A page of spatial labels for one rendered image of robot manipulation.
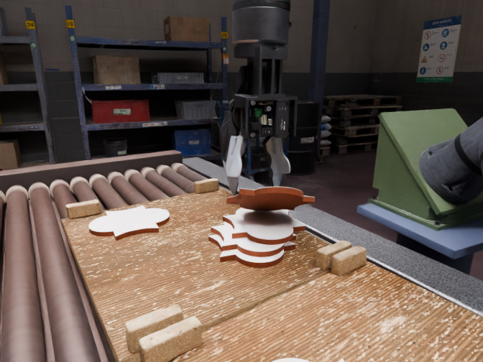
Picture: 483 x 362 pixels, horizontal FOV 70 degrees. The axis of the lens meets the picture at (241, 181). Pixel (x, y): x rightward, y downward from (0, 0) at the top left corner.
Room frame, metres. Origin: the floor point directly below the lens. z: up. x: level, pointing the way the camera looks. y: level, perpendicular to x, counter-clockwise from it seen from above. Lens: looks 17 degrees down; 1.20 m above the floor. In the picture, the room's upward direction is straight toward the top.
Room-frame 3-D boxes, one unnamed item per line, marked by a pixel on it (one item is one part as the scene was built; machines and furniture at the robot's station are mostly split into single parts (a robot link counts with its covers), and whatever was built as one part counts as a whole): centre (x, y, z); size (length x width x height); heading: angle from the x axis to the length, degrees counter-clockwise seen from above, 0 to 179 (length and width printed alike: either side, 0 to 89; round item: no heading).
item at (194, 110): (4.80, 0.64, 0.76); 0.50 x 0.36 x 0.24; 121
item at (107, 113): (4.42, 1.54, 0.78); 0.66 x 0.45 x 0.28; 115
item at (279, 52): (0.49, -0.03, 1.17); 0.09 x 0.08 x 0.12; 16
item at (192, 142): (4.81, 0.72, 0.32); 0.50 x 0.41 x 0.37; 111
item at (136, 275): (0.53, 0.09, 0.93); 0.41 x 0.35 x 0.02; 34
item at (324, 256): (0.44, -0.13, 0.95); 0.06 x 0.02 x 0.03; 124
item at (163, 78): (4.70, 0.84, 1.16); 0.60 x 0.40 x 0.15; 117
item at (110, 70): (4.45, 1.55, 1.26); 0.49 x 0.38 x 0.34; 121
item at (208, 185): (0.77, 0.08, 0.95); 0.06 x 0.02 x 0.03; 124
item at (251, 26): (0.50, -0.03, 1.25); 0.08 x 0.08 x 0.05
